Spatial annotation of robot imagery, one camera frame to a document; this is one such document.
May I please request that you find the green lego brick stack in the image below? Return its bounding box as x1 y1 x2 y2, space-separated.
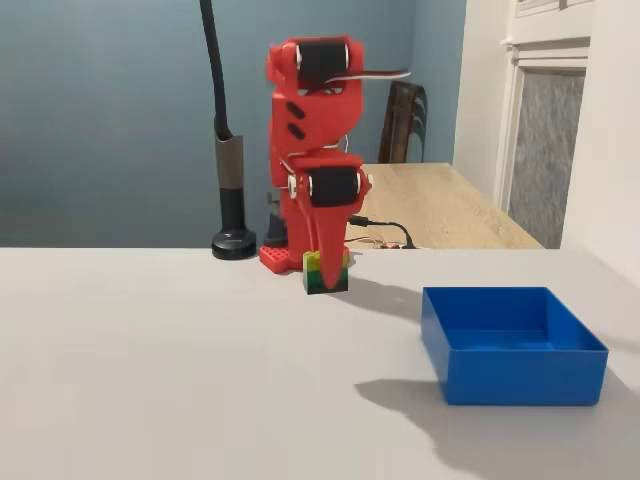
302 249 350 297

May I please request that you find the blue plastic bin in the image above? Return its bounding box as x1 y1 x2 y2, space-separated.
420 285 610 407

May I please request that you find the black gooseneck stand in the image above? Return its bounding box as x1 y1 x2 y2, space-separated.
198 0 259 261

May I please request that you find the dark brown chair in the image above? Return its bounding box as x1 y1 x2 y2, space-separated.
377 79 429 165

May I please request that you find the light wooden table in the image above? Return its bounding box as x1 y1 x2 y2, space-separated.
345 162 546 250

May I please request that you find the white framed frosted door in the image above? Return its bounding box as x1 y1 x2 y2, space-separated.
492 0 596 250

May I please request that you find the black power cable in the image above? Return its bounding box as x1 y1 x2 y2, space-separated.
348 214 417 250

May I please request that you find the long servo wire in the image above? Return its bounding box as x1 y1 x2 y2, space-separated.
323 67 412 87

